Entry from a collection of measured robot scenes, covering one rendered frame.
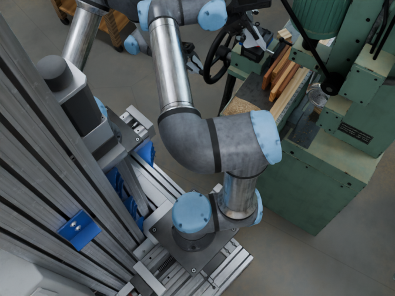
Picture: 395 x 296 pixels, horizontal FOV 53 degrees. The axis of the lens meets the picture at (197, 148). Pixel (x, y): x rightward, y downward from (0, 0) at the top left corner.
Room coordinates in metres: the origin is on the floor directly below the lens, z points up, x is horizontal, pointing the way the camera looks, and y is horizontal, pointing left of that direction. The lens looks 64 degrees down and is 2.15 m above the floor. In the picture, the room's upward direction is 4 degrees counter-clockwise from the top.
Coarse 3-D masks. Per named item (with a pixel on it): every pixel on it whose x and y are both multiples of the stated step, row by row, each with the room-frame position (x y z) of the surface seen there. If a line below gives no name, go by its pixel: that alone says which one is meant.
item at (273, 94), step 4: (292, 64) 0.90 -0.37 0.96; (288, 68) 0.88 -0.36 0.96; (284, 72) 0.87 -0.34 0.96; (288, 72) 0.86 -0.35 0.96; (284, 76) 0.85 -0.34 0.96; (280, 80) 0.83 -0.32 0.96; (276, 84) 0.82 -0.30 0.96; (280, 84) 0.82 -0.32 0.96; (276, 88) 0.80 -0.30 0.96; (272, 92) 0.78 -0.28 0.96; (276, 92) 0.80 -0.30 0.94; (272, 96) 0.78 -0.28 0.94; (272, 100) 0.78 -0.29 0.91
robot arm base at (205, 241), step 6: (174, 228) 0.33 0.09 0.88; (174, 234) 0.32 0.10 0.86; (210, 234) 0.31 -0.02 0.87; (180, 240) 0.29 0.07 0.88; (186, 240) 0.29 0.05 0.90; (192, 240) 0.28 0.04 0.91; (198, 240) 0.29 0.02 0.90; (204, 240) 0.29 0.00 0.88; (210, 240) 0.29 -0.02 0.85; (180, 246) 0.28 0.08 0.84; (186, 246) 0.28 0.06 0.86; (192, 246) 0.28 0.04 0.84; (198, 246) 0.27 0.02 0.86; (204, 246) 0.28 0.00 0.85
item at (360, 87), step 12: (360, 60) 0.64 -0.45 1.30; (372, 60) 0.64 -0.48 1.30; (384, 60) 0.63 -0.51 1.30; (360, 72) 0.62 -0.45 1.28; (372, 72) 0.60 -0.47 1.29; (384, 72) 0.60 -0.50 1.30; (348, 84) 0.62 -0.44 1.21; (360, 84) 0.61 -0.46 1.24; (372, 84) 0.59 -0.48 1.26; (348, 96) 0.61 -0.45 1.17; (360, 96) 0.60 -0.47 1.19; (372, 96) 0.58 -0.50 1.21
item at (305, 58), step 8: (296, 40) 0.92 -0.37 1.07; (296, 48) 0.88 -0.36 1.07; (320, 48) 0.87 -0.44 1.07; (328, 48) 0.87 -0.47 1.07; (296, 56) 0.87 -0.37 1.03; (304, 56) 0.86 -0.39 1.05; (312, 56) 0.84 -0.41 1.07; (320, 56) 0.84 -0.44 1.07; (328, 56) 0.84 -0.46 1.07; (304, 64) 0.85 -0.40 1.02; (312, 64) 0.84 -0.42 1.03; (320, 72) 0.81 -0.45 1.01
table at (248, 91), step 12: (288, 24) 1.15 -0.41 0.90; (228, 72) 0.96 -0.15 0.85; (240, 72) 0.94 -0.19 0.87; (252, 72) 0.92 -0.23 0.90; (264, 72) 0.91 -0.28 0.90; (252, 84) 0.86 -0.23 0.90; (240, 96) 0.81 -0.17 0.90; (252, 96) 0.81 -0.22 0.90; (264, 96) 0.80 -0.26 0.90; (300, 96) 0.81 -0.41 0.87; (264, 108) 0.75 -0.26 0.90
